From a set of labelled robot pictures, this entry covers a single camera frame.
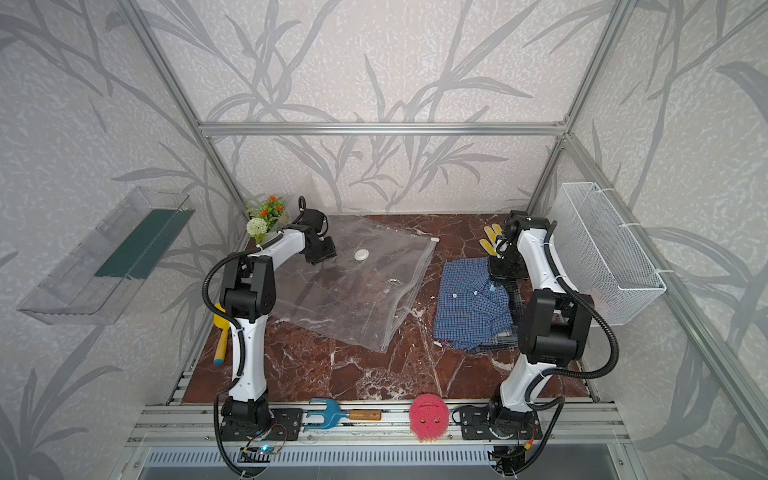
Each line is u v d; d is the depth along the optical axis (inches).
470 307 34.9
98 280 25.4
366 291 38.6
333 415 29.0
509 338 34.1
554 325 18.9
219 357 32.5
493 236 45.3
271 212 40.1
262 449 27.8
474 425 28.9
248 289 23.6
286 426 28.4
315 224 35.0
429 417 28.4
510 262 29.0
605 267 24.4
